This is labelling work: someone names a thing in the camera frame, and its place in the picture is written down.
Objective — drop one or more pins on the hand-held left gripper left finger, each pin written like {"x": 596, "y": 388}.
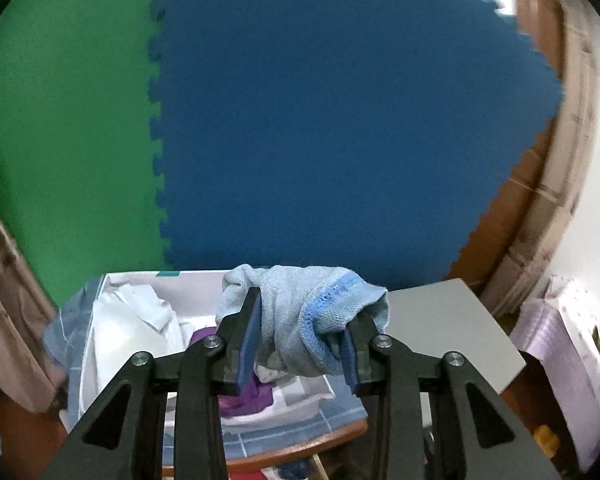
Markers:
{"x": 247, "y": 345}

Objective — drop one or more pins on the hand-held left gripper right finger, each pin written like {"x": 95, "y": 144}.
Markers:
{"x": 350, "y": 360}

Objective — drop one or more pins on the purple underwear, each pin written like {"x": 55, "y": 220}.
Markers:
{"x": 255, "y": 400}

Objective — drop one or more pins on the grey knit underwear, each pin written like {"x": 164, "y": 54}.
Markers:
{"x": 300, "y": 310}

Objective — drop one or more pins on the white shoe box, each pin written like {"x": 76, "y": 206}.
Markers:
{"x": 200, "y": 295}

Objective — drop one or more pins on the white bra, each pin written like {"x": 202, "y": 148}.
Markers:
{"x": 125, "y": 330}

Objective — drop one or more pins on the blue checked cloth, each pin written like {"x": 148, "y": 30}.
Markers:
{"x": 290, "y": 430}

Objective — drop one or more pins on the wooden nightstand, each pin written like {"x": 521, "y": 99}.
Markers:
{"x": 300, "y": 447}

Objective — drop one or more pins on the grey side table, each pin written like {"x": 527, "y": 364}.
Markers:
{"x": 450, "y": 325}

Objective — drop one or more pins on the small yellow object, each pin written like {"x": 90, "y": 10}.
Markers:
{"x": 547, "y": 440}

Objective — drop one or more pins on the pale pink bag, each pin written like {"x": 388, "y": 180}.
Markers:
{"x": 570, "y": 350}

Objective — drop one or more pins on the pink floral curtain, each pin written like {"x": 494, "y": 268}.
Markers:
{"x": 15, "y": 310}

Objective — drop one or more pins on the blue foam mat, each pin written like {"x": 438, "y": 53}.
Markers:
{"x": 330, "y": 110}

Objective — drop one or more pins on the green foam mat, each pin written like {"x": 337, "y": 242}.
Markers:
{"x": 65, "y": 135}

